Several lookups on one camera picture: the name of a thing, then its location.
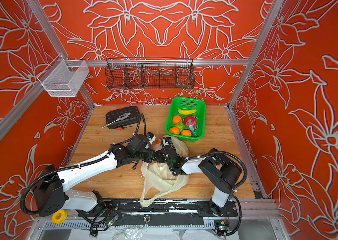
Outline orange fruit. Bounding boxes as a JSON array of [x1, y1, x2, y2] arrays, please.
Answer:
[[172, 115, 182, 125], [181, 130, 192, 137], [169, 127, 180, 135]]

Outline translucent plastic bag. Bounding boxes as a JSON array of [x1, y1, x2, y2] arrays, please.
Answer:
[[139, 135, 189, 208]]

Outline light green crinkled fruit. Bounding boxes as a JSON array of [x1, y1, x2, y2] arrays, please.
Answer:
[[175, 122, 186, 132]]

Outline pink dragon fruit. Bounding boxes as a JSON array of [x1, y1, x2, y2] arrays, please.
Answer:
[[184, 116, 198, 137]]

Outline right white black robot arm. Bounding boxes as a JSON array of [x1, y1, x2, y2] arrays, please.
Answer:
[[154, 145, 247, 216]]

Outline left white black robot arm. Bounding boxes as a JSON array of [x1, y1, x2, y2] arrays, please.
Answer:
[[19, 127, 156, 217]]

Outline black tool case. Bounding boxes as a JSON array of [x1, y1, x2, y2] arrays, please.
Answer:
[[103, 106, 141, 130]]

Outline silver ratchet screwdriver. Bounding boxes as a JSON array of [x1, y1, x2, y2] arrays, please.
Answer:
[[102, 112, 131, 129]]

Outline green plastic basket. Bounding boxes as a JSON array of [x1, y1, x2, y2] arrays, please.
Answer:
[[165, 97, 206, 142]]

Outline yellow banana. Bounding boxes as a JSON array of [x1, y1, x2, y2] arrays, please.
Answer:
[[178, 108, 197, 116]]

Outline small circuit board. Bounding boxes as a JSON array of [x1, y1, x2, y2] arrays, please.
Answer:
[[215, 221, 231, 237]]

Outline yellow tape roll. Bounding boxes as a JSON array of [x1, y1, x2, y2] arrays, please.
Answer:
[[52, 210, 68, 225]]

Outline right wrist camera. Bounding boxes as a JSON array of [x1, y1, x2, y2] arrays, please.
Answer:
[[160, 136, 174, 149]]

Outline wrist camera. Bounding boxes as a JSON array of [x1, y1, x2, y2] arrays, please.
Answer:
[[126, 132, 156, 155], [160, 136, 174, 149]]

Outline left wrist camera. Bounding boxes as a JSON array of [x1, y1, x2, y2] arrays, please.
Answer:
[[126, 132, 156, 155]]

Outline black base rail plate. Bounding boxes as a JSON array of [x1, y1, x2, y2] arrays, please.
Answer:
[[78, 199, 238, 228]]

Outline black wire wall basket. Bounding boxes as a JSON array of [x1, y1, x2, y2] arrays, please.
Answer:
[[105, 58, 195, 90]]

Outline white wire mesh basket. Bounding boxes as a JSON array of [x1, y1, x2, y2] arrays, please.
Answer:
[[37, 55, 89, 97]]

